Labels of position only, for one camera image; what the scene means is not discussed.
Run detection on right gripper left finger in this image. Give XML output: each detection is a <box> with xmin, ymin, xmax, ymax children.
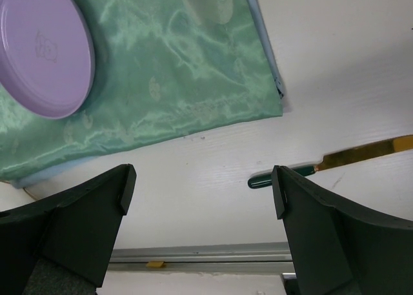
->
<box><xmin>1</xmin><ymin>164</ymin><xmax>136</xmax><ymax>289</ymax></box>

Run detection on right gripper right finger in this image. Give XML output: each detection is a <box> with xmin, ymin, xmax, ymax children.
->
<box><xmin>271</xmin><ymin>166</ymin><xmax>412</xmax><ymax>292</ymax></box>

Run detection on purple plate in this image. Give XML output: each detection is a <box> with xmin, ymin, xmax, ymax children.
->
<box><xmin>1</xmin><ymin>0</ymin><xmax>95</xmax><ymax>119</ymax></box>

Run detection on teal satin placemat cloth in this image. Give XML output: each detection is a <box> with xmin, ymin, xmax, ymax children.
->
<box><xmin>1</xmin><ymin>0</ymin><xmax>283</xmax><ymax>181</ymax></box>

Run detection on aluminium frame rail front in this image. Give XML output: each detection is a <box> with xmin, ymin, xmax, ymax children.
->
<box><xmin>108</xmin><ymin>242</ymin><xmax>295</xmax><ymax>275</ymax></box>

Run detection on gold knife green handle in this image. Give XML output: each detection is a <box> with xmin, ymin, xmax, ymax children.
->
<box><xmin>247</xmin><ymin>134</ymin><xmax>413</xmax><ymax>190</ymax></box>

